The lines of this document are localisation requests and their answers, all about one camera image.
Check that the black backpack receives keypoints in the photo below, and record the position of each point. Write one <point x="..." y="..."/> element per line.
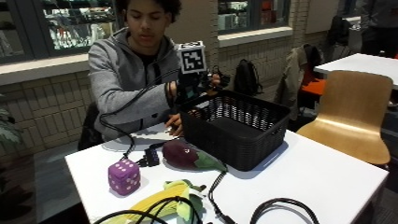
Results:
<point x="246" y="77"/>

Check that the purple plush eggplant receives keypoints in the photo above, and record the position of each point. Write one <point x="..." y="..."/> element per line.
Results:
<point x="183" y="155"/>

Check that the white marker cube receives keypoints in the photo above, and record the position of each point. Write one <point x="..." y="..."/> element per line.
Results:
<point x="191" y="59"/>

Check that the black plastic basket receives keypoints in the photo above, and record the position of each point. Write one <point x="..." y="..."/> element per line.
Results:
<point x="243" y="137"/>

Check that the beige jacket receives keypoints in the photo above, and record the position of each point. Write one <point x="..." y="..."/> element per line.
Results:
<point x="291" y="77"/>

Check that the purple plush die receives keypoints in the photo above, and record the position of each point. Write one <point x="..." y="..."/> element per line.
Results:
<point x="122" y="176"/>

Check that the the person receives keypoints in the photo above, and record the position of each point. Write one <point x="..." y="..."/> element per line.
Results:
<point x="123" y="81"/>

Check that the black chair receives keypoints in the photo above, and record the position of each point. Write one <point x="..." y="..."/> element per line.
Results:
<point x="89" y="130"/>

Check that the yellow plush corn cob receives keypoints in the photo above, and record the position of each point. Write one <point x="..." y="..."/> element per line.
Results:
<point x="165" y="197"/>

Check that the dark framed window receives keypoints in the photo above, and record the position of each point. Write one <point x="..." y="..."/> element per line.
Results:
<point x="61" y="25"/>
<point x="253" y="14"/>

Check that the orange chair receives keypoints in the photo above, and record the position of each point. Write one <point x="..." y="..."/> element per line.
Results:
<point x="314" y="85"/>

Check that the black bag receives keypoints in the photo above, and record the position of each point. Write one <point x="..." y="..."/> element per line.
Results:
<point x="338" y="31"/>

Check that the light wooden chair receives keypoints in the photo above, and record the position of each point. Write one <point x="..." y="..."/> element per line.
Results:
<point x="351" y="124"/>

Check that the white table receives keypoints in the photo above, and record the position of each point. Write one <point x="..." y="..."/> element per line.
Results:
<point x="364" y="65"/>

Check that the green plant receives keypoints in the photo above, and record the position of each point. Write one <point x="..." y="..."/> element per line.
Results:
<point x="6" y="127"/>

